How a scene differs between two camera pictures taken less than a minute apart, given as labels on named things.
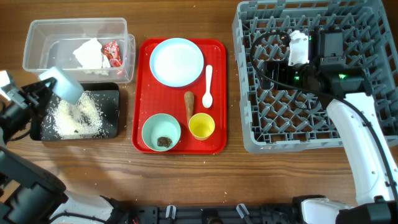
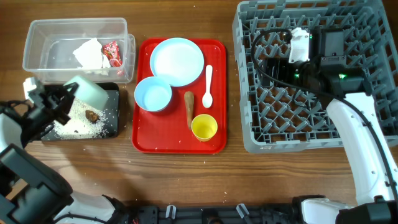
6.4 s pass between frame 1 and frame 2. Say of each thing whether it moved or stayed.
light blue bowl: moved
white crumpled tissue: stayed
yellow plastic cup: stayed
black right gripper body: stayed
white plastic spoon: stayed
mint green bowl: moved
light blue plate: stayed
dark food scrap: moved
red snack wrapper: stayed
